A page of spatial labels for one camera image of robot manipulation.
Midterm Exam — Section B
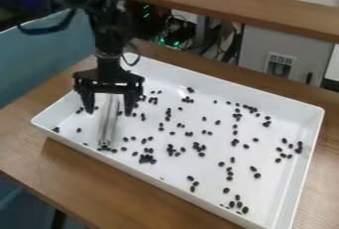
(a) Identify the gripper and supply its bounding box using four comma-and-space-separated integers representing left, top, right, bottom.
71, 54, 148, 118

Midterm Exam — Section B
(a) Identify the silver bar tool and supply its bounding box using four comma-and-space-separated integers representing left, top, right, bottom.
95, 92, 124, 149

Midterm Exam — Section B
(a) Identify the pile of black bits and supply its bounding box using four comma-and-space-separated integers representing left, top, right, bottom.
52, 86, 306, 216

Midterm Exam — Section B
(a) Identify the white tray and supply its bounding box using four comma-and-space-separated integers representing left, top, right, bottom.
29, 53, 326, 229

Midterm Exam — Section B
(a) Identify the wooden shelf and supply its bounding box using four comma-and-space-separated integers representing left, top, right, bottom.
112, 0, 339, 45

